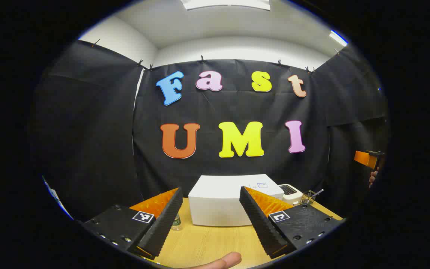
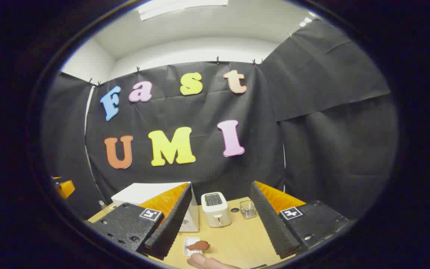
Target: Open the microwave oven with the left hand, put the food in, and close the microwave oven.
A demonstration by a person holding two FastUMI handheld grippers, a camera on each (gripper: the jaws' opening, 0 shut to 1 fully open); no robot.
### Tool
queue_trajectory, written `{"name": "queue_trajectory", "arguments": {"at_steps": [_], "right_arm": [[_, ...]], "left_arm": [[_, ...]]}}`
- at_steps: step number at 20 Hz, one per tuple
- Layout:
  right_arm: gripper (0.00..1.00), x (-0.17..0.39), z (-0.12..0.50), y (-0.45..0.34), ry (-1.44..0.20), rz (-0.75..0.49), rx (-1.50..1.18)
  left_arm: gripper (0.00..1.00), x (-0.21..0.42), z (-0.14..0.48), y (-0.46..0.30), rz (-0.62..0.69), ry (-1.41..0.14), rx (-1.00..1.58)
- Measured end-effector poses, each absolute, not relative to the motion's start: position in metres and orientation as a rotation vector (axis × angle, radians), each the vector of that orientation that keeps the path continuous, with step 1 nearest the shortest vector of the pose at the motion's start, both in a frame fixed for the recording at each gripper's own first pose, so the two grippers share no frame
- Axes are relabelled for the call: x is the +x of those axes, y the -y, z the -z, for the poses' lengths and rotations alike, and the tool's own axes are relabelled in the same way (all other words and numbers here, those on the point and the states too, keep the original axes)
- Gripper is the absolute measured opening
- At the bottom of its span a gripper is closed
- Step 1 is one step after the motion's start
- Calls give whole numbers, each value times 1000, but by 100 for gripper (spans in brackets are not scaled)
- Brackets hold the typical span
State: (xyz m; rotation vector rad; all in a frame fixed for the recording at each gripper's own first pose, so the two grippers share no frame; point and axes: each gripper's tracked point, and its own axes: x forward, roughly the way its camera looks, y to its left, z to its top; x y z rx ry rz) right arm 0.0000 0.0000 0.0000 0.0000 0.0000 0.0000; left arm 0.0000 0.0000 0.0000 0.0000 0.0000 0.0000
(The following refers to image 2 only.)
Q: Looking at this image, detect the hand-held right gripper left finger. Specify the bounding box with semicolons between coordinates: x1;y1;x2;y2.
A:
84;182;193;261

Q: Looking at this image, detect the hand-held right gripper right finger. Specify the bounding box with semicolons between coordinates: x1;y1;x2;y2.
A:
250;180;350;259

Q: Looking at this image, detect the red chicken drumstick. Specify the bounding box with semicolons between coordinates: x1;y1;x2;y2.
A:
186;240;211;251

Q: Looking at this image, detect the white microwave oven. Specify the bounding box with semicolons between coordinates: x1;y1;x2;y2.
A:
111;182;200;232

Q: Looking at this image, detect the white plastic tray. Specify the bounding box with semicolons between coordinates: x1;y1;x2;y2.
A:
183;236;201;257

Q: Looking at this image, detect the white toaster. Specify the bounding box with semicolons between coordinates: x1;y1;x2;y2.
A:
201;192;233;228

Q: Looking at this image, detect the black backdrop cloth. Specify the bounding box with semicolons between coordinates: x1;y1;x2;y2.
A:
41;19;398;221

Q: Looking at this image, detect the large ceiling light panel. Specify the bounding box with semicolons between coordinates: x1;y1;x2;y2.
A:
138;0;228;21

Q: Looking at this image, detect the metal wire utensil holder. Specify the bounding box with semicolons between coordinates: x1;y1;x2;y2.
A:
240;200;257;219

